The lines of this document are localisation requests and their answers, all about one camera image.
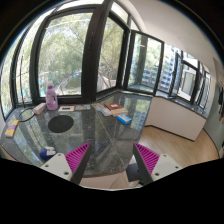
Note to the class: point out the round black mouse pad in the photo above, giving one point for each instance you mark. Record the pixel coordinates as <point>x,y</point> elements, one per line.
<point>60,124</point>

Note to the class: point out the yellow purple sponge block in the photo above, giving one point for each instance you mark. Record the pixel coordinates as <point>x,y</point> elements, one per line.
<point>11,129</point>

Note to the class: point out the open black window sash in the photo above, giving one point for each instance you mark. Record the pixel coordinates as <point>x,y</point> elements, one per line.
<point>144,63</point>

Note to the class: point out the blue and white computer mouse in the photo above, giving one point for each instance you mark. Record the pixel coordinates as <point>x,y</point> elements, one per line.
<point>47,152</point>

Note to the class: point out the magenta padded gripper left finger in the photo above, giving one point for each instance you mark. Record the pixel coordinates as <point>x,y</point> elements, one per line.
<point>70,166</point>

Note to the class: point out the tan wooden box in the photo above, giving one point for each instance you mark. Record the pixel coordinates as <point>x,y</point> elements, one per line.
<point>119,111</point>

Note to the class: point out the white framed card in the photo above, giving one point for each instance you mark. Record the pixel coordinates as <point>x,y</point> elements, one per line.
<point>66,108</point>

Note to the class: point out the white rectangular box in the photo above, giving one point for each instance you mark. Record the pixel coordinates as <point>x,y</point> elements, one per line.
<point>39,108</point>

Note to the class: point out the purple liquid bottle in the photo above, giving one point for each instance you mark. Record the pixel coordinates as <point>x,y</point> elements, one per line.
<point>51,97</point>

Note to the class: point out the light blue booklet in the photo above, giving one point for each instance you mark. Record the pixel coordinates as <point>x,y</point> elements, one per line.
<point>105,111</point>

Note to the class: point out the grey flat card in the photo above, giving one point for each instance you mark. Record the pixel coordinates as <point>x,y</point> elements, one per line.
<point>81,107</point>

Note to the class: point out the blue box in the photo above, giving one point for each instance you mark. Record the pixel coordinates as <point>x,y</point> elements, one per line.
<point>124,118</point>

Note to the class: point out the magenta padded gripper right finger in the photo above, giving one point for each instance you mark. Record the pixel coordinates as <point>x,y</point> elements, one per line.
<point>153,166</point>

